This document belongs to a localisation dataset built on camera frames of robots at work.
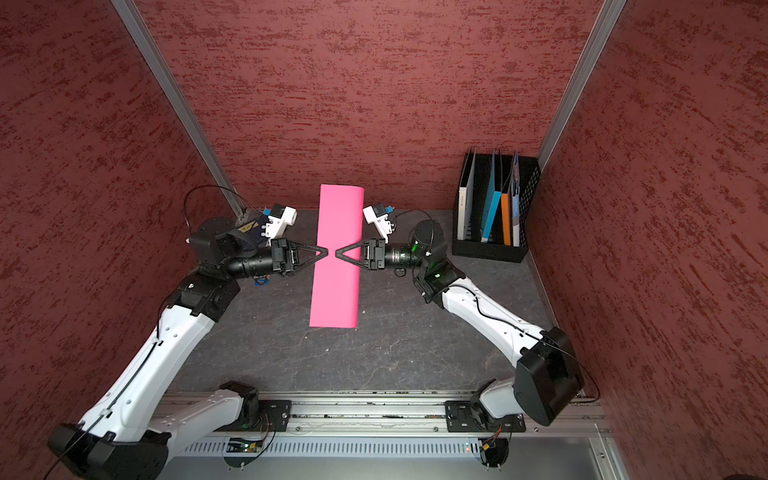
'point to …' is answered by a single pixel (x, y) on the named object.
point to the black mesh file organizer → (495, 249)
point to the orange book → (506, 219)
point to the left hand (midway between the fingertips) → (323, 261)
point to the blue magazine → (515, 190)
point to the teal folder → (492, 202)
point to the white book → (463, 193)
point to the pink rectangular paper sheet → (335, 297)
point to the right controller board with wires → (494, 451)
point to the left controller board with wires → (241, 452)
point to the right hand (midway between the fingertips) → (339, 262)
